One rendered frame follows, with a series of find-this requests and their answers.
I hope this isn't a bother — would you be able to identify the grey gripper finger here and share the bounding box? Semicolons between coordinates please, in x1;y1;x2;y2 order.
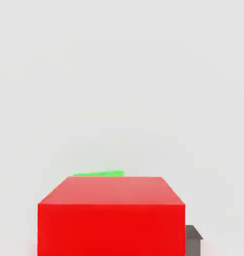
185;224;204;256

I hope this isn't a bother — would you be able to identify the small red cube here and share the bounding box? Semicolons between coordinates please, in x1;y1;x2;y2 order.
37;176;186;256

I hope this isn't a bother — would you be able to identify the small green cube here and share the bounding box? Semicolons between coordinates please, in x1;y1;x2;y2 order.
72;170;125;178

